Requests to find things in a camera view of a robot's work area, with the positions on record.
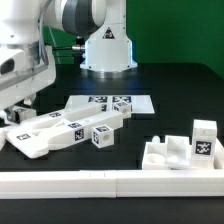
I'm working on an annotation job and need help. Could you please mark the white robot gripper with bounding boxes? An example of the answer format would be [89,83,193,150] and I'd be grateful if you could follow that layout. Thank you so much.
[0,46,56,122]

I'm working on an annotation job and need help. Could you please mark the white chair seat block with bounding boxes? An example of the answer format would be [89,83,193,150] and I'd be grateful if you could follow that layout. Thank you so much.
[142,135,224,170]

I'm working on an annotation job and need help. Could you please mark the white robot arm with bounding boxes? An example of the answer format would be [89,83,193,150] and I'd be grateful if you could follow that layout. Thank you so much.
[0,0,137,123]

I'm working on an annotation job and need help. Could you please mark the long white chair side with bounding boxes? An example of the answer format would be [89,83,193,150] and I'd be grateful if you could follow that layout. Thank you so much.
[6,110,123,159]

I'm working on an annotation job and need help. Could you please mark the white piece at left edge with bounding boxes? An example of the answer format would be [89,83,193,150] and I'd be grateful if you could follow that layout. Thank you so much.
[0,128,6,151]

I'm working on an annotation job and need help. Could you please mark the white cube with hole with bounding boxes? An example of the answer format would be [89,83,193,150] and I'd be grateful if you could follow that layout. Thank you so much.
[91,124,114,148]

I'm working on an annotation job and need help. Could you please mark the small white tagged cube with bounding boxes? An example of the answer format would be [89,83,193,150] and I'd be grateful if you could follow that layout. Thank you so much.
[113,101,131,118]

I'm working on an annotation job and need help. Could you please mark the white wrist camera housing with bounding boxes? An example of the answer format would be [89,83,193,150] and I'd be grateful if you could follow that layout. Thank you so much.
[0,49,25,77]

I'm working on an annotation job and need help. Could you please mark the black cable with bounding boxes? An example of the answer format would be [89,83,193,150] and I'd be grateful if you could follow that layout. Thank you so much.
[49,45,86,64]

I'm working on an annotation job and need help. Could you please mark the white marker base plate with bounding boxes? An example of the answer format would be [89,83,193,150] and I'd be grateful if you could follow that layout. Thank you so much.
[66,95,155,114]

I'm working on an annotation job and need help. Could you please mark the white U-shaped border frame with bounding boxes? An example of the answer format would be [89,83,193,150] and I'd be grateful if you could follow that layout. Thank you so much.
[0,138,224,200]

